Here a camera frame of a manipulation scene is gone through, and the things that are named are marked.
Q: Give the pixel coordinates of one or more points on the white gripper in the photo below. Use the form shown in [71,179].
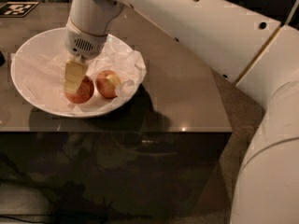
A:
[84,44]

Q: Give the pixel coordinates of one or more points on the red apple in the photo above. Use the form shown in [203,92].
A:
[106,83]
[84,92]

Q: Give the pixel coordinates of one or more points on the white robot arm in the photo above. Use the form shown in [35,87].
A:
[258,54]

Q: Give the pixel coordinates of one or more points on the white bowl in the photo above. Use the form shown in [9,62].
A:
[21,78]

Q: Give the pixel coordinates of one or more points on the white crumpled paper liner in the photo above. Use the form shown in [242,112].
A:
[40,75]

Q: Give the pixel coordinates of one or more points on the black white fiducial marker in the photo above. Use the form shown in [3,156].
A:
[16,9]

